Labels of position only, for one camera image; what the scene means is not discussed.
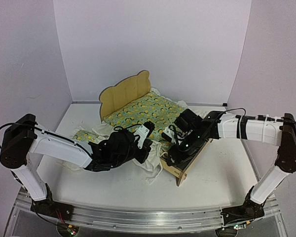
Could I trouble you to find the lemon print bed cushion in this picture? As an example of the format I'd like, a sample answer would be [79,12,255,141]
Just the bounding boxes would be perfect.
[91,88,208,186]

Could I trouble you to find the aluminium front rail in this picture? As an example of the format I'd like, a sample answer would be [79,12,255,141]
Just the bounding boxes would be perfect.
[13,187,282,230]

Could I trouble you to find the wooden pet bed frame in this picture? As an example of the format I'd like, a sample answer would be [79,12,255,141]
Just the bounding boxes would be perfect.
[99,70,214,187]

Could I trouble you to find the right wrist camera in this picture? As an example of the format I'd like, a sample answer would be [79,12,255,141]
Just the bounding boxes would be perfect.
[161,125,179,144]

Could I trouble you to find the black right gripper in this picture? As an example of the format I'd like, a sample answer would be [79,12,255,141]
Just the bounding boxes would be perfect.
[167,130,204,167]

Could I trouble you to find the small lemon print pillow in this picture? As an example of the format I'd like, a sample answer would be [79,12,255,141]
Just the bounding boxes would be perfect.
[55,126,102,171]

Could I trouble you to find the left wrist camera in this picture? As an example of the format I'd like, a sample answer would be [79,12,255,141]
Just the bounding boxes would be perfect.
[134,121,155,149]

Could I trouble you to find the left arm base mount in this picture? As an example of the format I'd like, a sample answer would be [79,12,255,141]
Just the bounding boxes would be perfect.
[31,183,74,221]

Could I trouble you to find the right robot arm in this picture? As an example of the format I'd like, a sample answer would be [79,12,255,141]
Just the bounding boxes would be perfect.
[161,109,296,219]

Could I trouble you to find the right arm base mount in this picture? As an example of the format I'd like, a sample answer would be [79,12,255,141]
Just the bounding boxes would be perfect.
[221,187,265,227]

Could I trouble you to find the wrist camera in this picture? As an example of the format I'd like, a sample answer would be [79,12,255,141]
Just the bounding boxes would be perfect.
[134,121,155,149]
[161,125,179,144]

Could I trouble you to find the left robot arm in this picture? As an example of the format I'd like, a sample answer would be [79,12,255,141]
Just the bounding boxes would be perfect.
[0,114,155,216]

